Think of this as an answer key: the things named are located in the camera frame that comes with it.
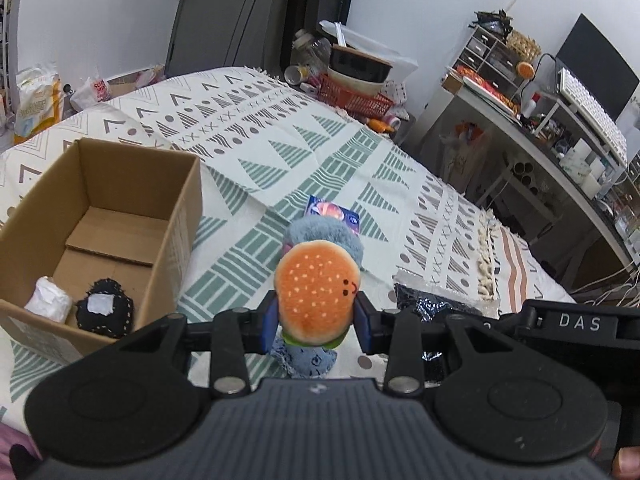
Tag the white keyboard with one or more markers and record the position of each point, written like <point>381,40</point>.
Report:
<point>592,107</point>

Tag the blue tissue packet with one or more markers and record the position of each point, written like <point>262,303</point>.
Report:
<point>336,211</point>

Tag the white printed plastic bag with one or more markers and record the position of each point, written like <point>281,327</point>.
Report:
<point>36,102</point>

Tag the yellow printed cup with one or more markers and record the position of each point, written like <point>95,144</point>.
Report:
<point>296,74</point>

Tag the hamburger plush toy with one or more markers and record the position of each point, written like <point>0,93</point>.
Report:
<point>316,290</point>

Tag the grey drawer organiser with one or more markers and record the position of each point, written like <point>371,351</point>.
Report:
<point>487,52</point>

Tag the blue denim fabric pouch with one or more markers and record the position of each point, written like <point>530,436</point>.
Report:
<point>307,360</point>

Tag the brown cardboard box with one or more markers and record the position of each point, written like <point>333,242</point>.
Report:
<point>125,220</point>

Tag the black bowl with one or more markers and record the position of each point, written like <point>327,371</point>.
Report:
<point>359,62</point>

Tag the red plastic basket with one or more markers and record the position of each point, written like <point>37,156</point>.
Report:
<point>357,100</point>

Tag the orange round plush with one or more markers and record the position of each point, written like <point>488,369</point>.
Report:
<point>525,70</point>

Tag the geometric patterned blanket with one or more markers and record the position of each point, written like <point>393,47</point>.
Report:
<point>300,135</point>

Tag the person's right hand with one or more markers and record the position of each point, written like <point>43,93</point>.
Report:
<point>628,464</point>

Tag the white desk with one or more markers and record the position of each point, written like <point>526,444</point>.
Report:
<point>505,121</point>

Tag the black heart-shaped fabric cushion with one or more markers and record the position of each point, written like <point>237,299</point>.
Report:
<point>106,312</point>

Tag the beige bowl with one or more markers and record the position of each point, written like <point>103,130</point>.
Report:
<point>356,82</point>

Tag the red and white plastic bag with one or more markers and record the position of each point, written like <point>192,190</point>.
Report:
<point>95,91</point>

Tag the cream knotted fringe strip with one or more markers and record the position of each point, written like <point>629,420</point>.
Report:
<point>486,255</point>

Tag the black computer monitor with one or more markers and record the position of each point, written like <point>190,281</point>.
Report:
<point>597,67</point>

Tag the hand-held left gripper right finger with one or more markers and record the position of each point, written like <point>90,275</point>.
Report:
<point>361,326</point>

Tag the black glittery pouch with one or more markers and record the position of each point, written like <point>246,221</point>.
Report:
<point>430,305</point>

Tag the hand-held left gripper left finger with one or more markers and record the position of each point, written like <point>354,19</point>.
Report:
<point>268,321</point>

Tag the pink cloth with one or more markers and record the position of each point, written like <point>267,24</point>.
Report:
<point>11,442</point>

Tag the dark grey cabinet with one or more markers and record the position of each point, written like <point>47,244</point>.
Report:
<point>235,15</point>

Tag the woven wicker basket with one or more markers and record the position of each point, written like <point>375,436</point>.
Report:
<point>523,42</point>

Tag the clear plastic bottle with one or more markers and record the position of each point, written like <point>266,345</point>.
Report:
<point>316,51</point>

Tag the white soft bundle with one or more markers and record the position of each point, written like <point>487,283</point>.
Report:
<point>48,301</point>

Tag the blue-grey fluffy plush toy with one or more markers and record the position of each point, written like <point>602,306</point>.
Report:
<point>320,232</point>

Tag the white paper bag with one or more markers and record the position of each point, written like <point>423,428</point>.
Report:
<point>464,154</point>

